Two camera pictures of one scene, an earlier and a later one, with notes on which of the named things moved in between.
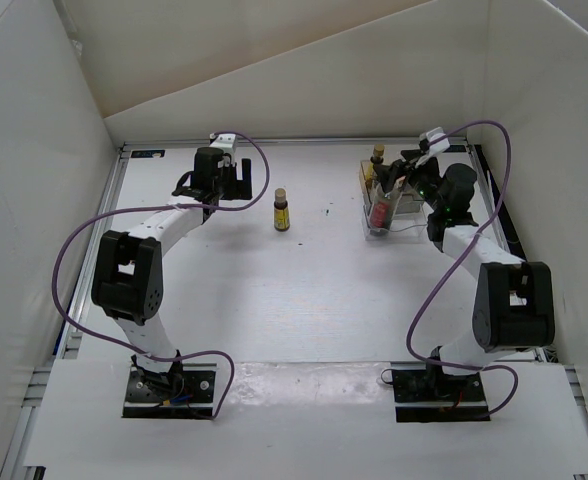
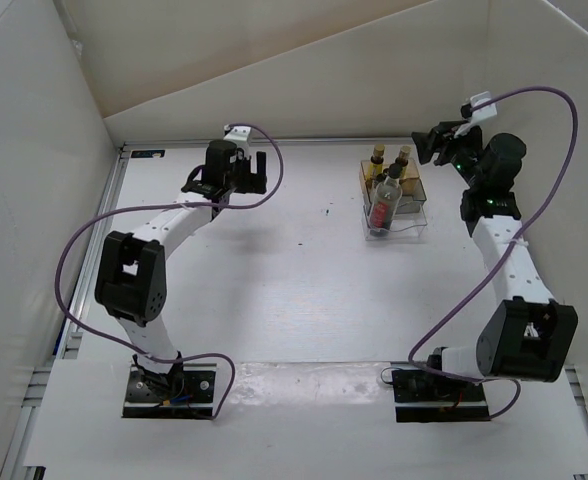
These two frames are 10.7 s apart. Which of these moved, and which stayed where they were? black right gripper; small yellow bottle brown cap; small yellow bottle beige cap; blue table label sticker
Moved: black right gripper; small yellow bottle brown cap
Stayed: blue table label sticker; small yellow bottle beige cap
